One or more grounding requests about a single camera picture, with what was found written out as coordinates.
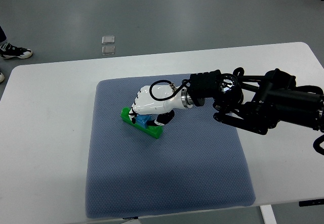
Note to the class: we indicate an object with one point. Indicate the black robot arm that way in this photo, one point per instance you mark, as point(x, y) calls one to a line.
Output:
point(258, 103)

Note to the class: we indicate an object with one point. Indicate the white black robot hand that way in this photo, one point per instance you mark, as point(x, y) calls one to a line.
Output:
point(160, 100)

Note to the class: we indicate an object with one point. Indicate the small blue block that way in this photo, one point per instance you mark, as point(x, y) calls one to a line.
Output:
point(142, 120)

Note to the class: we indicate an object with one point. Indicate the metal floor plate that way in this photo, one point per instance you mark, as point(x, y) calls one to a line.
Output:
point(108, 39)
point(108, 50)

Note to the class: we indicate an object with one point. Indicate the long green block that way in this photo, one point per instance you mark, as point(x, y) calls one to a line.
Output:
point(154, 131)

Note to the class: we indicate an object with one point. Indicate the lower metal floor plate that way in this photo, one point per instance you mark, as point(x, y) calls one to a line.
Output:
point(108, 50)

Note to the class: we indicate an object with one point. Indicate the upper metal floor plate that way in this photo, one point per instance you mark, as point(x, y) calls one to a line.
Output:
point(108, 39)

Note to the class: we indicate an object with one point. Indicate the white table leg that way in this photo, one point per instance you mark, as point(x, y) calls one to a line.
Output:
point(268, 214)

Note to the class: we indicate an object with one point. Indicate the blue grey foam mat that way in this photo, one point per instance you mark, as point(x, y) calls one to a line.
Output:
point(196, 164)

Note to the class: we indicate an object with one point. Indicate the white shoe tip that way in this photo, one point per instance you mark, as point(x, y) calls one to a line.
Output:
point(2, 77)

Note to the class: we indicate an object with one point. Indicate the black white sneaker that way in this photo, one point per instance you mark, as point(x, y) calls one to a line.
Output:
point(9, 51)

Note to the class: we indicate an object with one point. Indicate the black table control panel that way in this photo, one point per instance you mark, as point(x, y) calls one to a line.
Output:
point(315, 202)

